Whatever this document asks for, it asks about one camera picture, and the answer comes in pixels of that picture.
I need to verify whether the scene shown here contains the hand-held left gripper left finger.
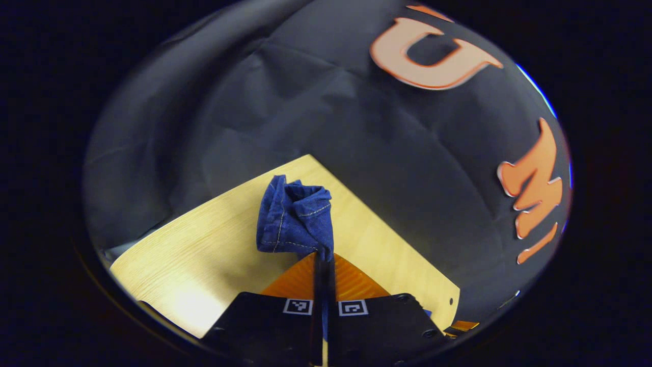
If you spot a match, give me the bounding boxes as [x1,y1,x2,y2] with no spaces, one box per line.
[204,252,324,367]

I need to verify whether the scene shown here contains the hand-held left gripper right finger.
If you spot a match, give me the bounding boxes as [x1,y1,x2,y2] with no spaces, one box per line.
[327,253,455,367]

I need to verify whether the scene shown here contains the blue denim jeans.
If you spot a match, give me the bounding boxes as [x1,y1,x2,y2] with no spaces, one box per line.
[256,175,432,341]

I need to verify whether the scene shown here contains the black backdrop cloth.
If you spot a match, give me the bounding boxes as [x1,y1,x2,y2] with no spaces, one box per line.
[81,0,574,327]

